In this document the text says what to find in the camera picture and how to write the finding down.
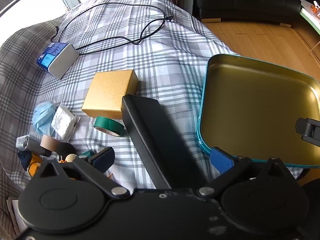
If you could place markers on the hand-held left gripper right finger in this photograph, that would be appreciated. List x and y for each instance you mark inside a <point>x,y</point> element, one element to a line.
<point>221,162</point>

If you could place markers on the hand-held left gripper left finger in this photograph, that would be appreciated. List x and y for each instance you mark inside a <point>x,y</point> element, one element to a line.
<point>102,159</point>

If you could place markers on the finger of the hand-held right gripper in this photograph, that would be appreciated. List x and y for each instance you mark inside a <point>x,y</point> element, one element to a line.
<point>308,130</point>

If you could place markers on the black foam microphone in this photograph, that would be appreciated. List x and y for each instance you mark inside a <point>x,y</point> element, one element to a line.
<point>64,148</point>

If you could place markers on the beige tape roll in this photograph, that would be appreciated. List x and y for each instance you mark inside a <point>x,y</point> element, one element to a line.
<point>48,142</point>

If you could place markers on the teal metal tin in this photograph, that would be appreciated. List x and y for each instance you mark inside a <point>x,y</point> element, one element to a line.
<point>255,100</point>

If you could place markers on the orange cloth pouch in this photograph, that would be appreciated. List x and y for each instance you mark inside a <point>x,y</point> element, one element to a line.
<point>33,167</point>

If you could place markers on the blue face mask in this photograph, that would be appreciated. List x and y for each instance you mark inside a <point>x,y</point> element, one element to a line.
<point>42,117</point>

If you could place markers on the small teal object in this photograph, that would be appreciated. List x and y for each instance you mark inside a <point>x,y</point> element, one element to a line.
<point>86,154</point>

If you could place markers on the beige wooden ball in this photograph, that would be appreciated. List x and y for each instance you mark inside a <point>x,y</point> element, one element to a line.
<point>70,158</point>

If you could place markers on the green tape roll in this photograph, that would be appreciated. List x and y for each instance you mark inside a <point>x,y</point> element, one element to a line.
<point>110,126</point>

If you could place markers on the white cotton pad packet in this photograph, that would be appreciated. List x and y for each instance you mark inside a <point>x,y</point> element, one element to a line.
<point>62,122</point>

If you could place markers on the gold cardboard box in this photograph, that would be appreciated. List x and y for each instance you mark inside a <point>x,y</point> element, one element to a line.
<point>108,92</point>

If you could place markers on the dark grey cylinder bottle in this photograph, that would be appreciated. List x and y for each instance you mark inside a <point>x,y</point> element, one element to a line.
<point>33,145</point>

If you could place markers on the dark blue cloth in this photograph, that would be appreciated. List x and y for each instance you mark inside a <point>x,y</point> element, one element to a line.
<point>23,158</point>

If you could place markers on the blue and white box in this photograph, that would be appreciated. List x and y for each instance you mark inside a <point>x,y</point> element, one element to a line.
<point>65,61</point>

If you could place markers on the glass coffee table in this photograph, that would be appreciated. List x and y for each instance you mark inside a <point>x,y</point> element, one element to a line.
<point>312,21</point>

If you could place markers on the grey plaid blanket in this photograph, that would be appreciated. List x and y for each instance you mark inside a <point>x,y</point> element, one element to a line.
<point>162,62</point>

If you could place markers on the blue cardboard box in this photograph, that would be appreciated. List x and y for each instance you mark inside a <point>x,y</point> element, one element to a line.
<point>48,53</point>

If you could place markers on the black leather sofa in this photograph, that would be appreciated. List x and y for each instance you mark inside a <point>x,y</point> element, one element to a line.
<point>245,3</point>

